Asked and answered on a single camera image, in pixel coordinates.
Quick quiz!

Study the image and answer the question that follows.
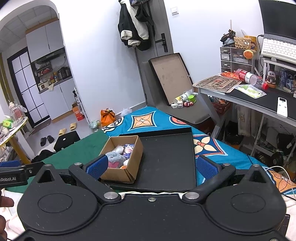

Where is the white remote control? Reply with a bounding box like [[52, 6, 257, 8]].
[[277, 97, 288, 118]]

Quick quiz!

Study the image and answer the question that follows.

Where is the black shallow tray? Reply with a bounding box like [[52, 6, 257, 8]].
[[109, 127, 197, 193]]

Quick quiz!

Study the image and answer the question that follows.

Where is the blue tissue pack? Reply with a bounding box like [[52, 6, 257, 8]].
[[124, 144, 135, 160]]

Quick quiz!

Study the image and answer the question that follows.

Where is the grey door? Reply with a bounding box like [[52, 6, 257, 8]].
[[134, 0, 174, 107]]

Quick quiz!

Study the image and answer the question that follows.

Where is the red label plastic bottle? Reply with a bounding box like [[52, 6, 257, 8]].
[[235, 68, 269, 90]]

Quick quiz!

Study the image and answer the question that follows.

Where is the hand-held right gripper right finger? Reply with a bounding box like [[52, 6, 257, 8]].
[[181, 155, 270, 204]]

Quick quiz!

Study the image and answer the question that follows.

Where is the grey drawer organizer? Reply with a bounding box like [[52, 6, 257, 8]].
[[220, 46, 255, 73]]

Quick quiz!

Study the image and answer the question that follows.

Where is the green snack packet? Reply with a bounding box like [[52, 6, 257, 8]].
[[233, 84, 267, 99]]

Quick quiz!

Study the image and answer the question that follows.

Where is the white blanket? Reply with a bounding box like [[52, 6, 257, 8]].
[[0, 188, 185, 241]]

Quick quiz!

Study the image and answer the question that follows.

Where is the brown patterned board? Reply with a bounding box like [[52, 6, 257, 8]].
[[196, 75, 243, 92]]

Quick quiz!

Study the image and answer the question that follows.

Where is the black door handle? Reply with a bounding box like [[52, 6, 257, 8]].
[[155, 33, 169, 52]]

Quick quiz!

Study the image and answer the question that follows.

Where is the black framed glass door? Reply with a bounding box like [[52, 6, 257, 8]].
[[7, 47, 50, 126]]

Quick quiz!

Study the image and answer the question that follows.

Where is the black fan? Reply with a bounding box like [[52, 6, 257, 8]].
[[269, 152, 287, 167]]

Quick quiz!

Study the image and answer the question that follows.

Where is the brown cardboard box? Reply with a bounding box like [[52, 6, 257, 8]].
[[99, 136, 144, 184]]

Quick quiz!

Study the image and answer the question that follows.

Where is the grey desk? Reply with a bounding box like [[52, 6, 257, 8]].
[[192, 75, 296, 160]]

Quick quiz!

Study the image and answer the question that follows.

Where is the white kitchen cabinet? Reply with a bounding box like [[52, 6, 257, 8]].
[[39, 77, 81, 121]]

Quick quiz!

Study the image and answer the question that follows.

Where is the black monitor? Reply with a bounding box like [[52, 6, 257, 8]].
[[258, 0, 296, 39]]

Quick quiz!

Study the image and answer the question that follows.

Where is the orange bag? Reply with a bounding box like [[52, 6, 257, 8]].
[[100, 108, 116, 127]]

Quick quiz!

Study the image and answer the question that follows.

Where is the leaning brown board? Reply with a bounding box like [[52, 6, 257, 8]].
[[148, 53, 193, 106]]

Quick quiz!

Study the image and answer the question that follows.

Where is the greenish clear plastic bag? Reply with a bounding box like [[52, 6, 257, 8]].
[[90, 120, 102, 132]]

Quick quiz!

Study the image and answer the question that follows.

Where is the grey fluffy plush toy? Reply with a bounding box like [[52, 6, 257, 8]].
[[106, 151, 126, 169]]

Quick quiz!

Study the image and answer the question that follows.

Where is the black bag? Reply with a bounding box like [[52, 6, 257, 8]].
[[54, 131, 81, 152]]

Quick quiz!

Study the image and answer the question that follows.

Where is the grey folded cushion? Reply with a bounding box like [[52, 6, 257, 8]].
[[142, 61, 215, 126]]

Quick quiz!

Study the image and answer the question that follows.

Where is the dark clothing pile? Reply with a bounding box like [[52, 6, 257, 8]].
[[31, 149, 57, 164]]

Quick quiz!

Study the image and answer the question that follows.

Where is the white wall cabinet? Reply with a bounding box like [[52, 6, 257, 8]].
[[25, 20, 65, 62]]

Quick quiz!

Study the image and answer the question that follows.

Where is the red basket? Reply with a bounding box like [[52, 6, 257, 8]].
[[211, 100, 232, 114]]

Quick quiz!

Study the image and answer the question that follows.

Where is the round yellow edged table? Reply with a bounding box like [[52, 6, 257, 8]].
[[0, 117, 30, 163]]

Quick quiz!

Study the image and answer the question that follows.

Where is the orange cardboard box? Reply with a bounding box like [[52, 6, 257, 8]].
[[72, 103, 85, 121]]

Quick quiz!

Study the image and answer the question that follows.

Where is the white monitor stand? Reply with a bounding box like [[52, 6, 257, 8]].
[[261, 58, 296, 80]]

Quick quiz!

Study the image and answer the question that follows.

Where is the woven basket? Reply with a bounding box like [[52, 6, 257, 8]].
[[234, 36, 253, 49]]

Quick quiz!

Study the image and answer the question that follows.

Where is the black desk mat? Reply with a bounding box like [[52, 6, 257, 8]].
[[225, 87, 296, 116]]

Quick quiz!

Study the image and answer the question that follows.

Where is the person's left hand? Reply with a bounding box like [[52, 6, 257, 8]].
[[0, 195, 15, 235]]

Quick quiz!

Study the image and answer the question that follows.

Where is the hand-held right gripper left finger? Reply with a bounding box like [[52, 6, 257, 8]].
[[35, 154, 122, 204]]

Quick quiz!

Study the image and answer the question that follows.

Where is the white keyboard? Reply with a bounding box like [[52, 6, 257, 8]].
[[261, 34, 296, 63]]

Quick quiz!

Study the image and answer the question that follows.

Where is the glass bottle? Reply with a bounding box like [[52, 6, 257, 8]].
[[9, 101, 23, 126]]

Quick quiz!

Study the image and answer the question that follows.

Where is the white narrow rack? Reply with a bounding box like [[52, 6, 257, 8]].
[[73, 88, 90, 126]]

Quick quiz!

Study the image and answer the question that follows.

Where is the beige hanging cloth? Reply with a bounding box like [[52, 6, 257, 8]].
[[236, 107, 259, 137]]

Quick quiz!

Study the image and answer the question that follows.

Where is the white cable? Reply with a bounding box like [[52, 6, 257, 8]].
[[266, 166, 296, 200]]

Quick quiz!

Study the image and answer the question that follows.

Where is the black and beige hanging jacket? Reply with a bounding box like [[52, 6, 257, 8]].
[[118, 0, 155, 51]]

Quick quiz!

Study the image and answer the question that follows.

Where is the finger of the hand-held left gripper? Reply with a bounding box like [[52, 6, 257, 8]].
[[0, 160, 21, 168], [20, 162, 45, 178]]

